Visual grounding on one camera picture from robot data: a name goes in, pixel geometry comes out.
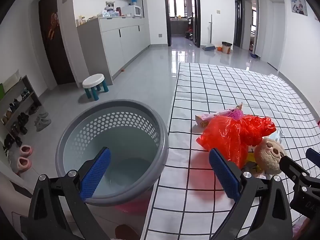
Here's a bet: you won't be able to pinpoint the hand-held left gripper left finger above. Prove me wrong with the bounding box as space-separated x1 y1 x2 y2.
20 147 112 240

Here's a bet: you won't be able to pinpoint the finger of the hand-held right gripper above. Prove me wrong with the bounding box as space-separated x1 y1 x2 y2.
279 155 320 197
306 148 320 167

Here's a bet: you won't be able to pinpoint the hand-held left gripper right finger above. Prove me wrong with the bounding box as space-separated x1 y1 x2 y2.
209 148 293 240

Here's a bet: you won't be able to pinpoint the beige plush toy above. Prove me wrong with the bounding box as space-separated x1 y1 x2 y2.
254 138 287 175

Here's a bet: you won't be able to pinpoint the white teal plastic packet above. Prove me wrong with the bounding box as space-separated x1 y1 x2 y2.
271 129 283 143

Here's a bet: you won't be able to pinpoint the red plastic bag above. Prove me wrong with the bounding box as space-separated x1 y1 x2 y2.
196 115 277 170

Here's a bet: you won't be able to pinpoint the pink snack packet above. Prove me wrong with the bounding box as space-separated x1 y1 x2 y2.
195 102 244 128

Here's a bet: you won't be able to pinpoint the grey perforated plastic basket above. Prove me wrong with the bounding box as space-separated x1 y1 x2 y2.
55 99 170 207

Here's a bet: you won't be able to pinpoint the dark red slipper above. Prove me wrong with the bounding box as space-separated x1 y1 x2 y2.
115 224 140 240

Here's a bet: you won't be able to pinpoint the pink slipper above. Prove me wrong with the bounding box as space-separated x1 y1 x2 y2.
16 156 32 173
20 144 33 157

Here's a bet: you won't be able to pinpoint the white black checked tablecloth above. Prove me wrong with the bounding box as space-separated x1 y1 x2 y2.
140 62 320 240

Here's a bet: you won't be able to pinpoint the group of dark shoes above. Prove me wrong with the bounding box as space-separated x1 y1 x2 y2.
1 87 39 153

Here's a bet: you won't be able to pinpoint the white stool teal legs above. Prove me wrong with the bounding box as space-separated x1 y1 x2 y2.
82 74 109 99

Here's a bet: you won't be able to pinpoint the grey shoe rack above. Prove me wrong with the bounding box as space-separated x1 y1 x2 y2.
0 75 42 153

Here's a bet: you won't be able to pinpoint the dark brown door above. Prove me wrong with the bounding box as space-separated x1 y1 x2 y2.
38 0 77 85

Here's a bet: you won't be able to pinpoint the white paper board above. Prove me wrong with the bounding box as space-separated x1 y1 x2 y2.
1 69 22 93

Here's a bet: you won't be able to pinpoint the beige waste bin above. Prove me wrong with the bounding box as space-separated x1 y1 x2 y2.
221 41 233 55

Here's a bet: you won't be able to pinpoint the broom and dustpan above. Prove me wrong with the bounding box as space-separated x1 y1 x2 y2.
202 14 216 52

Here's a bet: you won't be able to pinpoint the grey sideboard cabinet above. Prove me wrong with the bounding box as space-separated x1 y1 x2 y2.
76 16 152 85

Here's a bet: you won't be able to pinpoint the orange door decoration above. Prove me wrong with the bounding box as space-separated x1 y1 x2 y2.
47 11 59 40

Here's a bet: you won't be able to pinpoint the white microwave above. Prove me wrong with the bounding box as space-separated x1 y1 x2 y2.
122 5 143 18

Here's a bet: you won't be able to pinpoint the dark framed window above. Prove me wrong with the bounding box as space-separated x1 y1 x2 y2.
168 0 187 17

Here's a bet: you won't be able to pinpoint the wall poster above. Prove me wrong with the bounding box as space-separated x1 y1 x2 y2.
290 0 308 16

